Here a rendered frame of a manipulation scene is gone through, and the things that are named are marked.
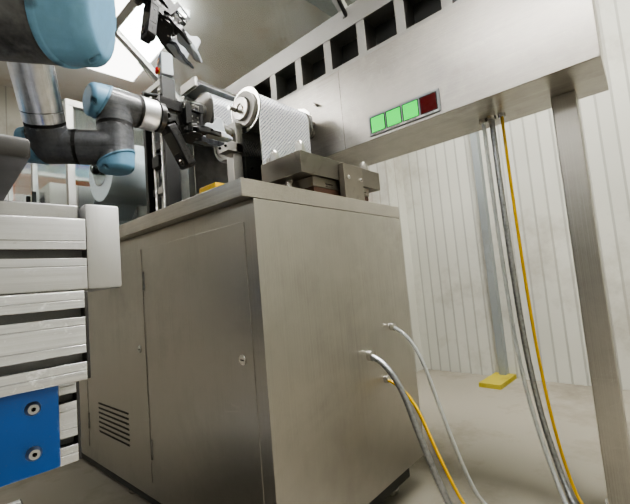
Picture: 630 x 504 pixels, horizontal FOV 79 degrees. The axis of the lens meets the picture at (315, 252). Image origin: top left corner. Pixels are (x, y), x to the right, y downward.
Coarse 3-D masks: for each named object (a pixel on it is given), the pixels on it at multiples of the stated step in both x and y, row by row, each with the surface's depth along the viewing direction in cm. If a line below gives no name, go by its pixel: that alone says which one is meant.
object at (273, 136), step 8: (264, 120) 121; (264, 128) 121; (272, 128) 124; (280, 128) 127; (288, 128) 130; (264, 136) 121; (272, 136) 123; (280, 136) 126; (288, 136) 129; (296, 136) 132; (304, 136) 136; (264, 144) 120; (272, 144) 123; (280, 144) 126; (288, 144) 129; (304, 144) 135; (264, 152) 120; (280, 152) 125; (288, 152) 128; (264, 160) 119
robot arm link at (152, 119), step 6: (150, 102) 89; (156, 102) 91; (150, 108) 89; (156, 108) 90; (150, 114) 89; (156, 114) 90; (144, 120) 89; (150, 120) 90; (156, 120) 91; (144, 126) 90; (150, 126) 91; (156, 126) 92
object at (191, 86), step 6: (192, 78) 139; (186, 84) 142; (192, 84) 139; (204, 84) 143; (186, 90) 142; (192, 90) 144; (198, 90) 145; (204, 90) 145; (210, 90) 146; (216, 90) 146; (222, 90) 149; (222, 96) 151; (228, 96) 151; (234, 96) 153
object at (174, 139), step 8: (168, 128) 95; (176, 128) 96; (168, 136) 96; (176, 136) 96; (168, 144) 98; (176, 144) 96; (184, 144) 97; (176, 152) 98; (184, 152) 97; (176, 160) 100; (184, 160) 98; (192, 160) 98; (184, 168) 100
